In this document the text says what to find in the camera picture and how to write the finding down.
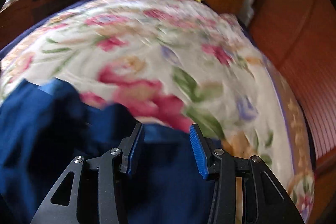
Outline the floral bed blanket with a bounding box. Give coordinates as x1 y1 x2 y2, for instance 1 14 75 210
1 0 314 222

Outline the dark blue bed sheet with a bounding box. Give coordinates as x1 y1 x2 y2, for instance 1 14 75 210
0 0 93 60

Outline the wooden louvred wardrobe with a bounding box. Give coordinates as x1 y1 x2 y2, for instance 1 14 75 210
249 0 335 223

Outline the navy blue suit jacket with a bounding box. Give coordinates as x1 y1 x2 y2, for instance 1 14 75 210
1 79 214 223

